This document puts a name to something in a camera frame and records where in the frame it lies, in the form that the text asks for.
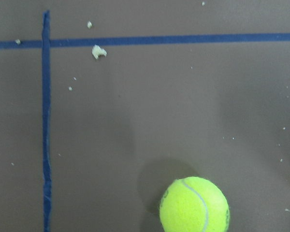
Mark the yellow tennis ball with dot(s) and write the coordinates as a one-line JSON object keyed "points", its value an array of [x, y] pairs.
{"points": [[194, 204]]}

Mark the brown paper table cover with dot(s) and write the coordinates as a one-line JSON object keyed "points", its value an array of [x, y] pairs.
{"points": [[188, 87]]}

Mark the white foam crumb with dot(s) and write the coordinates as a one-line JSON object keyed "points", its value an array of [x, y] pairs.
{"points": [[97, 52]]}

